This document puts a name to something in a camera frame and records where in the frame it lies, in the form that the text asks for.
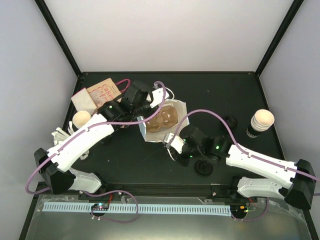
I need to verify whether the black coffee lid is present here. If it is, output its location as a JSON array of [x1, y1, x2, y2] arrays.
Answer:
[[223, 116, 238, 129], [194, 160, 213, 177]]

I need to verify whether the brown pulp cup carrier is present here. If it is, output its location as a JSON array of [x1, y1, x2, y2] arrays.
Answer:
[[146, 105, 178, 133]]

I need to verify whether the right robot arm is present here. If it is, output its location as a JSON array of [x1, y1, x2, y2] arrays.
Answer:
[[163, 125, 316, 210]]

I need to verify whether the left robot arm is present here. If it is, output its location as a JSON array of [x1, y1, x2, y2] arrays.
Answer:
[[34, 81, 168, 195]]

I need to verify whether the white pink-edged napkin pack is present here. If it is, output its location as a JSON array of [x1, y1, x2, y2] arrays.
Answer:
[[71, 88, 97, 115]]

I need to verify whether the right paper cup stack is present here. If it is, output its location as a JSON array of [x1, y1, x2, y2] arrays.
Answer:
[[246, 109, 275, 139]]

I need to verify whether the paper cup stack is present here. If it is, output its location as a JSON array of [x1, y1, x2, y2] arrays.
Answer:
[[246, 109, 275, 139], [72, 110, 91, 129]]

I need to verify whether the brown Cakes paper bag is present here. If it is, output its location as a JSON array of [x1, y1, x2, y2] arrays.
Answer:
[[86, 78, 131, 108]]

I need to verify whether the left paper cup stack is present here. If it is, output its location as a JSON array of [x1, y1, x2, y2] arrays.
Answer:
[[72, 110, 91, 129]]

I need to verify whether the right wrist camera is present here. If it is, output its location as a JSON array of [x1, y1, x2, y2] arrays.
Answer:
[[163, 133, 185, 154]]

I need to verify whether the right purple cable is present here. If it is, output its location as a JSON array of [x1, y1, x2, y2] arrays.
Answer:
[[168, 108, 320, 183]]

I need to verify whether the purple cable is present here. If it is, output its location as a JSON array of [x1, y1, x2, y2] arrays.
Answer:
[[168, 108, 320, 183], [25, 80, 166, 195]]

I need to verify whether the light blue slotted cable duct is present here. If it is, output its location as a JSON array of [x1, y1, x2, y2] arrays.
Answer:
[[42, 202, 232, 217]]

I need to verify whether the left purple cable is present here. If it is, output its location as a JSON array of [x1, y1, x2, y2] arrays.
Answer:
[[25, 80, 166, 195]]

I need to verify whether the black right frame post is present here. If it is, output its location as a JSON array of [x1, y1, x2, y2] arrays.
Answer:
[[255, 0, 304, 77]]

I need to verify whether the black frame post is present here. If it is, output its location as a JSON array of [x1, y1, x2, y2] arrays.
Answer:
[[34, 0, 82, 77], [255, 0, 304, 77]]

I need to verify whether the black left frame post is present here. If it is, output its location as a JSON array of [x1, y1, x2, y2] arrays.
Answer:
[[34, 0, 82, 77]]

